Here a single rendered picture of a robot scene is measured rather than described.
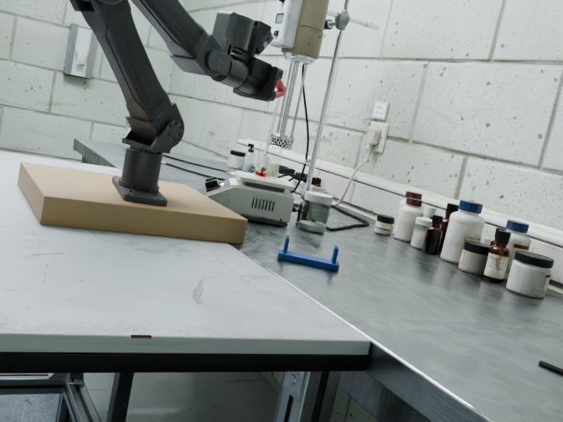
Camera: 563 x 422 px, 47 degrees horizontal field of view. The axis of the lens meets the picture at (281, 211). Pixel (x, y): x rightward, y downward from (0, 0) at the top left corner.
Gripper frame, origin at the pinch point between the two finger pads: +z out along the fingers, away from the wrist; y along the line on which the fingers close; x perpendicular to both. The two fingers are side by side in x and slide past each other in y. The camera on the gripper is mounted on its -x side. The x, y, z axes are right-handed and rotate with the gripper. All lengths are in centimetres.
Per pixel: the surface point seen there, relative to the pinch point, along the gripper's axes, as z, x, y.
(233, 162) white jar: 78, 19, 76
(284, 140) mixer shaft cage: 31.4, 8.6, 20.1
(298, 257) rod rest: -22.2, 28.3, -29.4
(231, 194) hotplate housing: -7.6, 23.3, -0.1
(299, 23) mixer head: 26.1, -21.2, 20.6
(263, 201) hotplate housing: -3.0, 23.0, -4.9
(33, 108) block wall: 84, 20, 222
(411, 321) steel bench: -30, 30, -54
